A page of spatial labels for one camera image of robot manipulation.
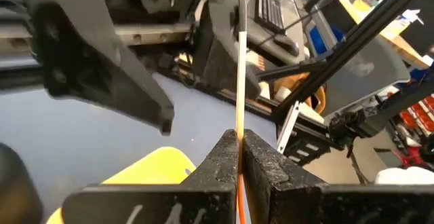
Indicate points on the grey desk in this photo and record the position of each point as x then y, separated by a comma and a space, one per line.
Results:
291, 20

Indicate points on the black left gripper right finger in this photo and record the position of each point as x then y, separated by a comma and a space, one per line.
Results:
288, 200

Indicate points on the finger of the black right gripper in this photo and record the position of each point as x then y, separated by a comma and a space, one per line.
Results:
88, 57
217, 47

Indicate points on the white rounded object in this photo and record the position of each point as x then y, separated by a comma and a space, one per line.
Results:
403, 176

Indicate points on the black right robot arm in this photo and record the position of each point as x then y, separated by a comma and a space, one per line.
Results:
347, 127

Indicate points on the black computer keyboard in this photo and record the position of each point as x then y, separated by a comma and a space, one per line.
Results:
269, 8

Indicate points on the black computer mouse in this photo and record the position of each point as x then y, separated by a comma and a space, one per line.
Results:
287, 45

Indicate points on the black aluminium table frame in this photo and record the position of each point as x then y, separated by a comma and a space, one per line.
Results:
356, 37

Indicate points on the red parts bins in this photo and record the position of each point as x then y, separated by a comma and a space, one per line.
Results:
420, 113

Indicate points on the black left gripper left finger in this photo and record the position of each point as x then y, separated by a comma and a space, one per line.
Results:
203, 197

